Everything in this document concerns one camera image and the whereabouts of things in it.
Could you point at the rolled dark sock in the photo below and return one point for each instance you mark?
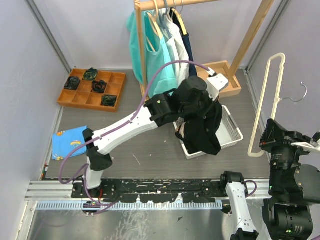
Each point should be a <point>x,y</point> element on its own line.
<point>72,83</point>
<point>108,100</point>
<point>98,86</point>
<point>90,74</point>

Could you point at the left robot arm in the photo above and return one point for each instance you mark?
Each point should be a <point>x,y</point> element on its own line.
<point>158,111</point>

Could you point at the rolled dark sock top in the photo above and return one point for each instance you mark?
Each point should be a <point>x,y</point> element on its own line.
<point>90,74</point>

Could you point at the navy hanging t shirt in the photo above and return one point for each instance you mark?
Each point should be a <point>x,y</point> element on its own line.
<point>187,44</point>

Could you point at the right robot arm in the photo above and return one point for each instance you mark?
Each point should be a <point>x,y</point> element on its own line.
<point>293,187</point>

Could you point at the black printed t shirt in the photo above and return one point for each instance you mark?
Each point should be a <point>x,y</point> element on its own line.
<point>200,134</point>

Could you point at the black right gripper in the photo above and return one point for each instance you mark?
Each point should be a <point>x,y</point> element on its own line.
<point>274,134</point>

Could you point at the teal hanging t shirt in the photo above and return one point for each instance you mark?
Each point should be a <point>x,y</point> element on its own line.
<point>166,79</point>

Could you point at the rolled dark sock bottom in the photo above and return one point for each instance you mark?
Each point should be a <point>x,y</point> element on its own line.
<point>108,100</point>

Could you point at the blue folded cloth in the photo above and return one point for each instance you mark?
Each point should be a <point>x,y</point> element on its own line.
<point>64,142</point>

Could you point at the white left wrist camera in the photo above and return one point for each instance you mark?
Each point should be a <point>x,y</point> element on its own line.
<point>215,84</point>

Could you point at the wooden clothes rack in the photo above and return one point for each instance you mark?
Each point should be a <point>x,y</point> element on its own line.
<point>220,35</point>

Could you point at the white slotted cable duct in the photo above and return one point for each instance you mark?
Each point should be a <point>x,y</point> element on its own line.
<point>88,206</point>

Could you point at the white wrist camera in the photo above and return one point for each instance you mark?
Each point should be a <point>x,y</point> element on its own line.
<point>215,84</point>
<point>313,146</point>

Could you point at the rolled dark sock middle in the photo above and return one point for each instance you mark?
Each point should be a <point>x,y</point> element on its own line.
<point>98,86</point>

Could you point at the white hanging t shirt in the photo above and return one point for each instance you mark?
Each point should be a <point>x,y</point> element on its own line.
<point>181,69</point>

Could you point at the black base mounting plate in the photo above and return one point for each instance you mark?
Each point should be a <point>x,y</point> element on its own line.
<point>158,191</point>

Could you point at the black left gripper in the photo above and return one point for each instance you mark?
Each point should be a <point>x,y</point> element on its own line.
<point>209,102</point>

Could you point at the rolled dark sock left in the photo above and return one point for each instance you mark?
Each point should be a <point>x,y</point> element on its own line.
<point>72,83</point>

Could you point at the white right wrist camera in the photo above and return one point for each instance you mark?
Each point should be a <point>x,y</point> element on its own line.
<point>313,146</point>

